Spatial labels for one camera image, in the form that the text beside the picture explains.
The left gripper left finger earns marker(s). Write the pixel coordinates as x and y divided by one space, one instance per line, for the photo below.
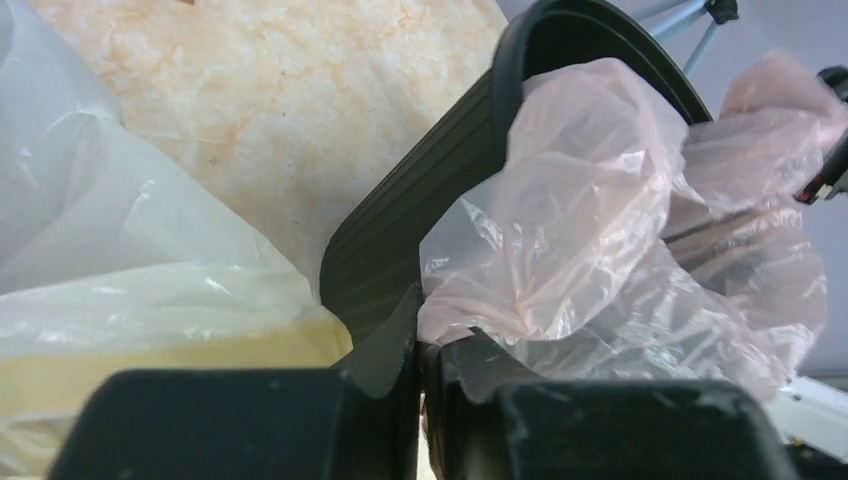
357 419

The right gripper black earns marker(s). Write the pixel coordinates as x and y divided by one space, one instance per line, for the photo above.
828 152

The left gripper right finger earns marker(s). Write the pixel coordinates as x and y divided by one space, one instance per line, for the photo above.
490 417

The black plastic trash bin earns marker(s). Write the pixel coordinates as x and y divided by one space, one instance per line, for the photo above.
371 259

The pink plastic trash bag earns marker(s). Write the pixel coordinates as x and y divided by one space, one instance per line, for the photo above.
619 242

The clear yellow-rimmed trash bag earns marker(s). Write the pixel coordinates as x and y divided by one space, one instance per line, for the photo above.
113 257

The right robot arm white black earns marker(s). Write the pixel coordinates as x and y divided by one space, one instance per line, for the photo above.
807 412

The light blue tripod stand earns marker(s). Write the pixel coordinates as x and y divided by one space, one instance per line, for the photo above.
679 16

